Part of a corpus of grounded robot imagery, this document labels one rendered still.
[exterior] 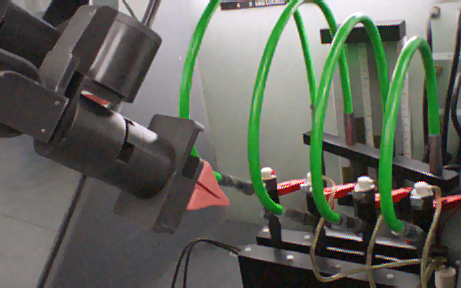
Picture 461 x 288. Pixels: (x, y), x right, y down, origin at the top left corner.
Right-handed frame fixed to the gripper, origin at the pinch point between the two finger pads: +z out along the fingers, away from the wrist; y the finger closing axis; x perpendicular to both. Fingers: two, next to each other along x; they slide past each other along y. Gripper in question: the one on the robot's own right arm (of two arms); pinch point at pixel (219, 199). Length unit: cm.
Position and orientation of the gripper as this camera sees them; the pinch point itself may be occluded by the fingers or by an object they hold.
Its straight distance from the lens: 55.8
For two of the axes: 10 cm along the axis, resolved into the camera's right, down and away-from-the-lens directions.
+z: 6.5, 3.8, 6.6
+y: 3.7, -9.1, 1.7
